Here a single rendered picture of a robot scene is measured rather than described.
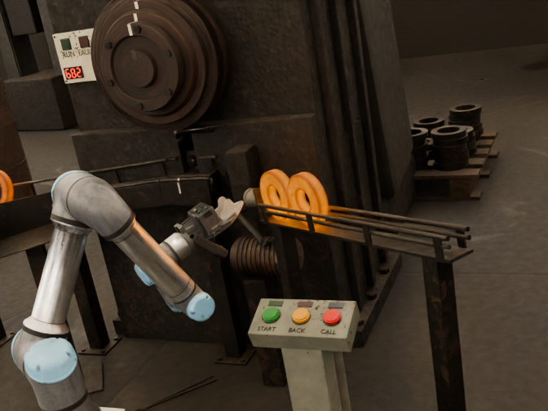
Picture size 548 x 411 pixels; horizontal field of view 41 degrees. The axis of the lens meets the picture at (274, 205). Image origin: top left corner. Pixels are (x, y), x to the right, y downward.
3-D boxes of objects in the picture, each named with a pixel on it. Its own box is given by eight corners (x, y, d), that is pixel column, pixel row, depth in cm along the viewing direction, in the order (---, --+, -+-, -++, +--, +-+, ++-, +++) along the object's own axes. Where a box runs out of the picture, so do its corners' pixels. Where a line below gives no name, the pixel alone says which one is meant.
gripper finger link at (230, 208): (240, 190, 207) (216, 209, 203) (249, 206, 209) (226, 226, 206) (235, 188, 209) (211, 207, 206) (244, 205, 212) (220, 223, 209)
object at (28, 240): (36, 381, 279) (-20, 207, 255) (104, 363, 283) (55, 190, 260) (33, 410, 260) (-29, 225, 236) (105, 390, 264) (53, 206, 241)
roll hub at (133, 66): (120, 111, 243) (99, 26, 234) (193, 104, 232) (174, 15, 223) (111, 115, 238) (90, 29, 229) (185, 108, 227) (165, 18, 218)
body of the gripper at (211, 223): (214, 205, 202) (181, 231, 198) (228, 228, 206) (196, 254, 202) (202, 200, 208) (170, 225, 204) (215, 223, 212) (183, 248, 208)
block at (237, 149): (248, 208, 255) (236, 143, 248) (269, 207, 252) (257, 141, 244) (236, 219, 246) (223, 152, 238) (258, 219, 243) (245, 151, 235)
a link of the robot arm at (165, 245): (143, 285, 203) (127, 262, 199) (174, 260, 207) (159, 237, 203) (154, 292, 197) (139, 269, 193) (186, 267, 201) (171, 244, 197)
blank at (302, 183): (291, 170, 210) (281, 173, 209) (322, 172, 197) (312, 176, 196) (302, 220, 214) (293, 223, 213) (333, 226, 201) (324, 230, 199)
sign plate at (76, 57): (68, 82, 270) (55, 33, 264) (126, 76, 259) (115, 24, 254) (64, 84, 268) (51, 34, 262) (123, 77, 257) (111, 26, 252)
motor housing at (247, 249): (267, 366, 261) (240, 230, 244) (325, 370, 252) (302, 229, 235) (254, 387, 250) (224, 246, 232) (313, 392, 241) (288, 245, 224)
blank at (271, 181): (263, 167, 224) (254, 170, 222) (291, 170, 210) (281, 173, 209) (275, 214, 227) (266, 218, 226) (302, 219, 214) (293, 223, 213)
